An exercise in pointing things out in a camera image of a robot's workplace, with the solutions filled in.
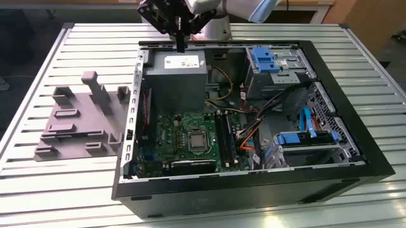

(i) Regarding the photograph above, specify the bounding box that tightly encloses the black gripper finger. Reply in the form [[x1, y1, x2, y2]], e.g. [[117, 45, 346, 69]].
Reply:
[[181, 14, 212, 53], [137, 0, 182, 53]]

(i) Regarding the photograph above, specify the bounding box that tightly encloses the black RAM slot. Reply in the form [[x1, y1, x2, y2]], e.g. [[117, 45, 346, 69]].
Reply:
[[216, 112, 232, 168]]

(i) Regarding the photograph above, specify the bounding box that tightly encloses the blue drive bay latch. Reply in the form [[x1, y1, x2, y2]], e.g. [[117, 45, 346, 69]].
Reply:
[[253, 47, 282, 73]]

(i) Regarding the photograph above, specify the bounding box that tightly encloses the grey power supply unit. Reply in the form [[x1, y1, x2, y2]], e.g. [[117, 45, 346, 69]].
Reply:
[[142, 49, 209, 112]]

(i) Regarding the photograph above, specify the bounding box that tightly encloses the metal drive cage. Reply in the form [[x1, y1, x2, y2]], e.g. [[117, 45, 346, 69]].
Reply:
[[246, 46, 317, 100]]

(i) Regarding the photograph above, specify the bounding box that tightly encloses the white framed desk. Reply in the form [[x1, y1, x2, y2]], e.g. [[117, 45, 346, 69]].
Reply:
[[119, 0, 337, 24]]

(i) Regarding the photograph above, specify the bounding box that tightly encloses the grey parts rack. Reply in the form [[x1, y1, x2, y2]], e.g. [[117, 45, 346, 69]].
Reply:
[[34, 70, 131, 162]]

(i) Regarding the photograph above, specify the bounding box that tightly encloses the green motherboard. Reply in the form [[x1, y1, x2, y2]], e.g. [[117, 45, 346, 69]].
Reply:
[[133, 110, 254, 178]]

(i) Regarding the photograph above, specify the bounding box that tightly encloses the silver CPU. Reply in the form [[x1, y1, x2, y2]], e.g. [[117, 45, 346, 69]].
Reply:
[[190, 132, 208, 147]]

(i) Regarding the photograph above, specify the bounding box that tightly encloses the wooden cabinet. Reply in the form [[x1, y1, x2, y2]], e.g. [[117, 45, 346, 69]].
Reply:
[[324, 0, 406, 57]]

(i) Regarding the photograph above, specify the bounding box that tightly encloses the hard disk in blue carrier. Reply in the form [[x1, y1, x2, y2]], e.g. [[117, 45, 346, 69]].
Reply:
[[274, 132, 340, 148]]

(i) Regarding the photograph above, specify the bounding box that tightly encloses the black graphics card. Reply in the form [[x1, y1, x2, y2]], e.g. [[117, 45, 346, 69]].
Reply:
[[163, 159, 218, 176]]

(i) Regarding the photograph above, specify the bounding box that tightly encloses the black open PC case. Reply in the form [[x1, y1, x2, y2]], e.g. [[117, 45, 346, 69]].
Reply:
[[111, 39, 397, 219]]

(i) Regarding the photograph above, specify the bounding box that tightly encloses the yellow wire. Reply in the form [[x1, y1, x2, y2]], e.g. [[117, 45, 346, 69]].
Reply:
[[205, 66, 234, 103]]

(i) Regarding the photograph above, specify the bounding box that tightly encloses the black cable bundle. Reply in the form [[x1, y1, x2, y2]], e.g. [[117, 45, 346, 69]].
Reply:
[[256, 80, 318, 122]]

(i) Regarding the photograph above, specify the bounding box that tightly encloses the CPU socket metal frame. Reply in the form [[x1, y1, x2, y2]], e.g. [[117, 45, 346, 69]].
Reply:
[[186, 127, 212, 152]]

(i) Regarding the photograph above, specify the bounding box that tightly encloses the blue flat wire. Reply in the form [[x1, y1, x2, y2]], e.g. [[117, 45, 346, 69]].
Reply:
[[300, 107, 318, 138]]

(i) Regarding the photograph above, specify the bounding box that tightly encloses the orange wire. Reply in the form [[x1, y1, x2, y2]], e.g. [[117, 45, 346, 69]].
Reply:
[[240, 128, 265, 152]]

